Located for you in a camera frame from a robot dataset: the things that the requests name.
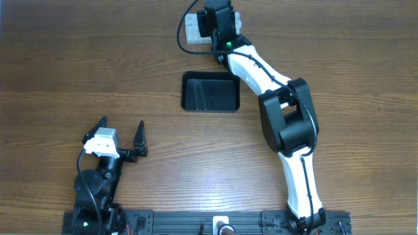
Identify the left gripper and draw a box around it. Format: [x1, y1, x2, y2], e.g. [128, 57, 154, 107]
[81, 116, 149, 163]

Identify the clear test tube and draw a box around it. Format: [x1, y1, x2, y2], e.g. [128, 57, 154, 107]
[197, 78, 208, 111]
[190, 78, 199, 111]
[193, 78, 203, 111]

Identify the black tray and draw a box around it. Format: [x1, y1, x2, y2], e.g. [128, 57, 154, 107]
[181, 70, 241, 114]

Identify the white test tube rack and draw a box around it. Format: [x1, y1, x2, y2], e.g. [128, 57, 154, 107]
[184, 11, 243, 46]

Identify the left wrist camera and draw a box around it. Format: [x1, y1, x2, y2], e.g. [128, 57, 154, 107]
[83, 127, 121, 159]

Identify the mounting rail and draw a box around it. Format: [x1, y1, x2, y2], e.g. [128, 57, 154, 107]
[61, 208, 353, 235]

